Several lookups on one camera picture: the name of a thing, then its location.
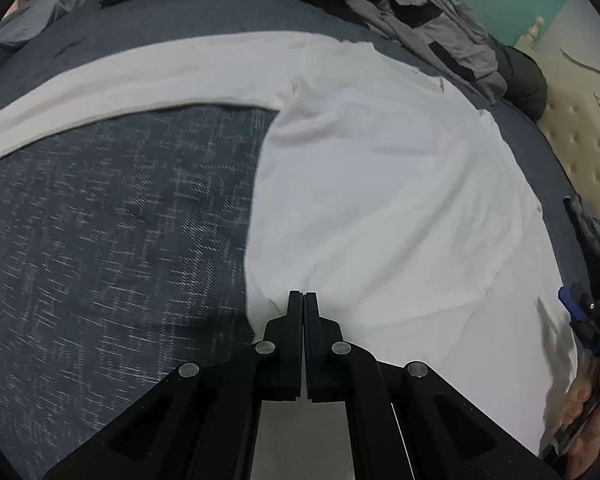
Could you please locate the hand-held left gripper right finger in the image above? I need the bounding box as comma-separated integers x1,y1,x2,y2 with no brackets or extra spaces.
305,291,556,480

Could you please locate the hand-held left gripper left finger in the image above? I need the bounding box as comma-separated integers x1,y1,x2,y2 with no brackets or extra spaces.
42,290,305,480

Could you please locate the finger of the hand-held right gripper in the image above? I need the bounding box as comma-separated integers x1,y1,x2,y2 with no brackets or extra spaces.
558,282,597,322

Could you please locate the white long-sleeve shirt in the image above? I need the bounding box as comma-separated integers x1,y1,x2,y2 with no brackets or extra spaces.
0,30,581,456

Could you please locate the grey folded garment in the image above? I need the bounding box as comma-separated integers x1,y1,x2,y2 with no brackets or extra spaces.
562,195,600,301

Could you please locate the cream tufted headboard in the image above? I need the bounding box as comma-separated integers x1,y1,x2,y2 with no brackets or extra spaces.
512,15,600,231

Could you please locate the bed with blue sheet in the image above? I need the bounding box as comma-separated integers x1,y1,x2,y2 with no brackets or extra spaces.
0,0,581,480

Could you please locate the grey jacket with black patches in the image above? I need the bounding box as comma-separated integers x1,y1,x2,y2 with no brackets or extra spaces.
336,0,508,106

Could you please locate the light grey blanket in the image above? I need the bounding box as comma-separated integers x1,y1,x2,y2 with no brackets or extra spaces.
0,0,103,61

